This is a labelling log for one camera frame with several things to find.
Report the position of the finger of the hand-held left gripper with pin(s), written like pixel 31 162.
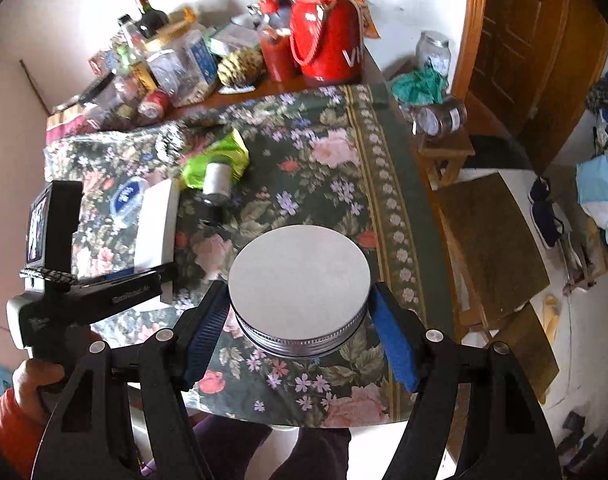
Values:
pixel 128 275

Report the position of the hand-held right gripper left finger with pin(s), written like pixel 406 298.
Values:
pixel 203 335

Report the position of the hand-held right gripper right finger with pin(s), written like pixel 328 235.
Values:
pixel 391 340

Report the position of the white box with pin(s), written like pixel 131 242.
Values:
pixel 156 230

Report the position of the metal jar lid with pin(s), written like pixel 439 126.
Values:
pixel 299 280

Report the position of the small white plastic bottle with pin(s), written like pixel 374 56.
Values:
pixel 216 177

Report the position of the foil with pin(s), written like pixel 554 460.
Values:
pixel 171 142

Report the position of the green wrapper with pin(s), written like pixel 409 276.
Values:
pixel 218 152

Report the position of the person's left forearm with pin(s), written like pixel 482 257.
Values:
pixel 8 435

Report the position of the person's left hand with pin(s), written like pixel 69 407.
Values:
pixel 31 380

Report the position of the red striped bag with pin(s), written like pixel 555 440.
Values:
pixel 73 122

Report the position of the person's purple pants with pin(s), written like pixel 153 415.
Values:
pixel 244 450

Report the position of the low wooden stool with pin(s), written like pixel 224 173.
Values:
pixel 526 355

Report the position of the wooden bench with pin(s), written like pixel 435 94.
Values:
pixel 494 245

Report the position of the yellow slipper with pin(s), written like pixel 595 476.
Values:
pixel 551 317

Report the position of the red drink can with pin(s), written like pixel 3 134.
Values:
pixel 154 102

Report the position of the floral tablecloth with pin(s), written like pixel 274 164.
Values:
pixel 304 170

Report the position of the small wooden stool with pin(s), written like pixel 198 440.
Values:
pixel 446 152

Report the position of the dark blue shoe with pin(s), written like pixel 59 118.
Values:
pixel 544 210

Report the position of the clear liquor bottle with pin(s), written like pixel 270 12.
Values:
pixel 131 45

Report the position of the clear plastic bag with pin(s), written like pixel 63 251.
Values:
pixel 201 65

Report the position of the lying glass jar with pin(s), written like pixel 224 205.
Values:
pixel 440 116

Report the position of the pine cone ornament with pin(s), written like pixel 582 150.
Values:
pixel 239 70

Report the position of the wine bottle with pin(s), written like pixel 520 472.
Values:
pixel 148 15

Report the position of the green cloth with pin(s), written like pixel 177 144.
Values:
pixel 419 85

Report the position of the blue paper bag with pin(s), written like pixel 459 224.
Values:
pixel 601 185

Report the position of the red sauce bottle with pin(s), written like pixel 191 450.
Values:
pixel 276 50

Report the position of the upright metal lid jar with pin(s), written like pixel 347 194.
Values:
pixel 434 55

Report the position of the red thermos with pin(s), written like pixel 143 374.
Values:
pixel 324 25

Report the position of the orange box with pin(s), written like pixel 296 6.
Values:
pixel 368 20

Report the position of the blue cloth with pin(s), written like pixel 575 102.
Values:
pixel 606 100

